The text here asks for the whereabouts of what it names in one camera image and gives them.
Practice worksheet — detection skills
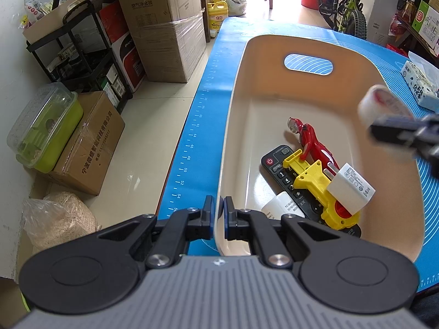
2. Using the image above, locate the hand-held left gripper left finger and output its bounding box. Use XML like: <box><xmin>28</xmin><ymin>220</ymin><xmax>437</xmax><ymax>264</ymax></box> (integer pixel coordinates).
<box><xmin>92</xmin><ymin>195</ymin><xmax>216</xmax><ymax>270</ymax></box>

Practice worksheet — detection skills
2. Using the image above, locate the green black bicycle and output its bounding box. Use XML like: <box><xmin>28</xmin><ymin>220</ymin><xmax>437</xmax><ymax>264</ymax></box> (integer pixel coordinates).
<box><xmin>317</xmin><ymin>0</ymin><xmax>369</xmax><ymax>40</ymax></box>

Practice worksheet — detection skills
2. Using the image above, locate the beige plastic basket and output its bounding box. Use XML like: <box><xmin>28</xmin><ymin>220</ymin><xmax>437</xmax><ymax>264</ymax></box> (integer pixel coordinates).
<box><xmin>216</xmin><ymin>34</ymin><xmax>426</xmax><ymax>264</ymax></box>

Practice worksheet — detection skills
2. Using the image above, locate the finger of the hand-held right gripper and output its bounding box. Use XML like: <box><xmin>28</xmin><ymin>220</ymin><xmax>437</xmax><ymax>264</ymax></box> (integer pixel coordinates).
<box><xmin>369</xmin><ymin>114</ymin><xmax>439</xmax><ymax>179</ymax></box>

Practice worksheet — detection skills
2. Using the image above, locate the white freezer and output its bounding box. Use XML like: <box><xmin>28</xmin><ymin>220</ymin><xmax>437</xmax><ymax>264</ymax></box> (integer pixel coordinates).
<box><xmin>364</xmin><ymin>0</ymin><xmax>412</xmax><ymax>47</ymax></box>

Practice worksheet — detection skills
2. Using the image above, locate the black metal cart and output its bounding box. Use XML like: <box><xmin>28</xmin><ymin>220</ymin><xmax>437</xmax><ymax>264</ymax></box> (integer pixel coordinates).
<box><xmin>27</xmin><ymin>0</ymin><xmax>134</xmax><ymax>110</ymax></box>

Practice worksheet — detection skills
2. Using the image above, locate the bag of wood shavings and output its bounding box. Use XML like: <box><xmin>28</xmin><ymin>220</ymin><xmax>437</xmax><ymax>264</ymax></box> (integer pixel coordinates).
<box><xmin>22</xmin><ymin>192</ymin><xmax>102</xmax><ymax>252</ymax></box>

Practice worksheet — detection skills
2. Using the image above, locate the white pill bottle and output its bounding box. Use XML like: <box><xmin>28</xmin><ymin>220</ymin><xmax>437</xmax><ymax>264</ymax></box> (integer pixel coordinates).
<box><xmin>261</xmin><ymin>192</ymin><xmax>306</xmax><ymax>220</ymax></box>

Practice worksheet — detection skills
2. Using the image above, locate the large cardboard box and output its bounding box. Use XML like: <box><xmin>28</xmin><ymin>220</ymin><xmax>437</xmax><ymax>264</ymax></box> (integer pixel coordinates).
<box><xmin>117</xmin><ymin>0</ymin><xmax>208</xmax><ymax>83</ymax></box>

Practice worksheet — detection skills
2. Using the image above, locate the green white carton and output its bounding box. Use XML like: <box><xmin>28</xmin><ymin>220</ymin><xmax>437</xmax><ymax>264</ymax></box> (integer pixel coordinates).
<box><xmin>412</xmin><ymin>0</ymin><xmax>439</xmax><ymax>57</ymax></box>

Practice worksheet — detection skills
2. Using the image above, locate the blue silicone mat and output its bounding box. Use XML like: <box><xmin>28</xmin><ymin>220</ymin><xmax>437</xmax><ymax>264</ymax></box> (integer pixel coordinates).
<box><xmin>156</xmin><ymin>17</ymin><xmax>439</xmax><ymax>295</ymax></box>

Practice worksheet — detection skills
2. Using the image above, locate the brown cardboard box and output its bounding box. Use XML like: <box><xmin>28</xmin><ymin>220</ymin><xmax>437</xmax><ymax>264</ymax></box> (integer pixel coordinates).
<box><xmin>44</xmin><ymin>91</ymin><xmax>126</xmax><ymax>196</ymax></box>

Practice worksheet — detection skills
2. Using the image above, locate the white plastic bag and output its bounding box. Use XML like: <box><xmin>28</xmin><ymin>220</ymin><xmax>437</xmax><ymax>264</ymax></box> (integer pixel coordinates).
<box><xmin>224</xmin><ymin>0</ymin><xmax>247</xmax><ymax>17</ymax></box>

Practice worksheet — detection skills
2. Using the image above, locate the black remote control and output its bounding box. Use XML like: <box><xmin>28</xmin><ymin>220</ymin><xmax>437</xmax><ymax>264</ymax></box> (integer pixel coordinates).
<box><xmin>261</xmin><ymin>145</ymin><xmax>362</xmax><ymax>239</ymax></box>

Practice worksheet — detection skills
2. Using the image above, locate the cardboard box with handle hole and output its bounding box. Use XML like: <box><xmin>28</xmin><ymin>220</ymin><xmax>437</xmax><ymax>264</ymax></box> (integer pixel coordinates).
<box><xmin>22</xmin><ymin>0</ymin><xmax>86</xmax><ymax>43</ymax></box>

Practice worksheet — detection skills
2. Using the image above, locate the red toy figure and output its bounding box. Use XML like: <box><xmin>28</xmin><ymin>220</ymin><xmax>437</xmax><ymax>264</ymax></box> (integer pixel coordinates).
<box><xmin>286</xmin><ymin>117</ymin><xmax>340</xmax><ymax>179</ymax></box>

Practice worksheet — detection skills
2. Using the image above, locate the yellow toy gun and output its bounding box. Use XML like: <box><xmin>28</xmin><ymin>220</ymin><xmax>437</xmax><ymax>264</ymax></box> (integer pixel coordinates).
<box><xmin>283</xmin><ymin>149</ymin><xmax>361</xmax><ymax>232</ymax></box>

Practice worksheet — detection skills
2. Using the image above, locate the yellow plastic jug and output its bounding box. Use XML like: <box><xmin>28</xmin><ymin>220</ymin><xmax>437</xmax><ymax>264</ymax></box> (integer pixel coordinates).
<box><xmin>207</xmin><ymin>0</ymin><xmax>229</xmax><ymax>31</ymax></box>

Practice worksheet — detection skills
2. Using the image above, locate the dark wooden side table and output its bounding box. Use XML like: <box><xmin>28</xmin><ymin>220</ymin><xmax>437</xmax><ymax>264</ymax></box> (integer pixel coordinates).
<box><xmin>387</xmin><ymin>14</ymin><xmax>439</xmax><ymax>59</ymax></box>

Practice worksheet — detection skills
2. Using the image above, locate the oil bottle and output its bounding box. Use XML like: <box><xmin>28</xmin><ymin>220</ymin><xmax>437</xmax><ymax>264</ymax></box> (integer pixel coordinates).
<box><xmin>401</xmin><ymin>0</ymin><xmax>417</xmax><ymax>24</ymax></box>

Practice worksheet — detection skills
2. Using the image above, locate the green container with clear lid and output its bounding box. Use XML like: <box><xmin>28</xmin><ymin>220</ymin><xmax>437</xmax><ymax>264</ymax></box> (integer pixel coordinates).
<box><xmin>7</xmin><ymin>82</ymin><xmax>84</xmax><ymax>174</ymax></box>

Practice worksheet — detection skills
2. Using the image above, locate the red white appliance box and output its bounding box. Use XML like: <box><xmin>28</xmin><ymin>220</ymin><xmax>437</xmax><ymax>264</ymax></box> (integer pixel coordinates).
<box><xmin>99</xmin><ymin>2</ymin><xmax>145</xmax><ymax>93</ymax></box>

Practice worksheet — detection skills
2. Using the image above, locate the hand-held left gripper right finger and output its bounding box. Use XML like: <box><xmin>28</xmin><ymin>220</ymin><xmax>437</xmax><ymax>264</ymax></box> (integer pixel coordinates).
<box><xmin>223</xmin><ymin>195</ymin><xmax>347</xmax><ymax>270</ymax></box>

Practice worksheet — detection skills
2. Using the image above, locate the round tape roll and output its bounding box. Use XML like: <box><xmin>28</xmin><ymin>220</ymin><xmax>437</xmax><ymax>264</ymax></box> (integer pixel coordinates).
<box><xmin>357</xmin><ymin>84</ymin><xmax>415</xmax><ymax>134</ymax></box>

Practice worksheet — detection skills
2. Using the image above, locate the white charger plug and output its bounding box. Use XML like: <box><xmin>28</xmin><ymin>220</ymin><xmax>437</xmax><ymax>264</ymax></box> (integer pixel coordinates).
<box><xmin>327</xmin><ymin>163</ymin><xmax>376</xmax><ymax>215</ymax></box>

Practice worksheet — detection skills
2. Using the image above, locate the tissue box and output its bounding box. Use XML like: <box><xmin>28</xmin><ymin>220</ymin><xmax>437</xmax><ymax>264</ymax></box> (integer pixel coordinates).
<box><xmin>399</xmin><ymin>51</ymin><xmax>439</xmax><ymax>114</ymax></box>

